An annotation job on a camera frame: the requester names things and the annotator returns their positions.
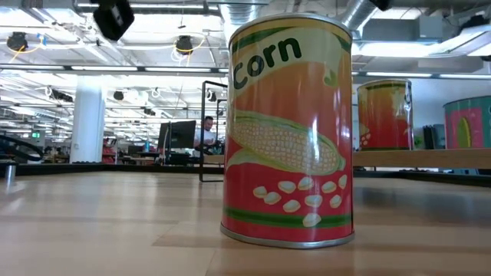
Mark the red orange label tin can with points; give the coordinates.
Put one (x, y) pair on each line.
(383, 115)

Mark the mandarin oranges label tin can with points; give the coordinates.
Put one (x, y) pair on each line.
(470, 126)

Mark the corn label tin can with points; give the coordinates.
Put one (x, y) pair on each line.
(287, 134)

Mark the bright ceiling light panel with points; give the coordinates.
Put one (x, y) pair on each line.
(387, 50)

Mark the long ceiling light strip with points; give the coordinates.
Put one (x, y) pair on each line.
(399, 74)
(103, 68)
(223, 70)
(178, 69)
(32, 67)
(464, 76)

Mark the black rectangular box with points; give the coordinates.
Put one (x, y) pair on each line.
(429, 138)

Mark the black ceiling spotlight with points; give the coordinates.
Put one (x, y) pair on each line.
(184, 44)
(17, 40)
(211, 96)
(118, 95)

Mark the person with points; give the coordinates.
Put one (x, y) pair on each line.
(207, 134)

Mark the black computer monitor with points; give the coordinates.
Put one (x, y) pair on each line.
(180, 134)

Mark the blue bottle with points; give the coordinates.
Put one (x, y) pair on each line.
(147, 146)

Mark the dark office desk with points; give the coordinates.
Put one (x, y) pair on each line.
(153, 159)

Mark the red chair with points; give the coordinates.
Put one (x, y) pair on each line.
(109, 151)

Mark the white round pillar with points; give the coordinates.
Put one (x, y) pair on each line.
(87, 126)

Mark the black ceiling box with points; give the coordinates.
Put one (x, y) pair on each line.
(61, 96)

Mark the green exit sign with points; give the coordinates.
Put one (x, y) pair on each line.
(35, 135)

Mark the silver round ventilation duct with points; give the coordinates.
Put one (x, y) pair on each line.
(241, 17)
(356, 15)

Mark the grey rectangular ceiling duct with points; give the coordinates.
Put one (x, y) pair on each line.
(399, 28)

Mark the wooden shelf with black frame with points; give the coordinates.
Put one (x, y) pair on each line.
(422, 159)

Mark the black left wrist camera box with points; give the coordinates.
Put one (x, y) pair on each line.
(113, 19)

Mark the black aluminium table frame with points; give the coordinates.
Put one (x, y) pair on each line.
(115, 168)

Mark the silver metal post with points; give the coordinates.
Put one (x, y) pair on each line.
(10, 172)

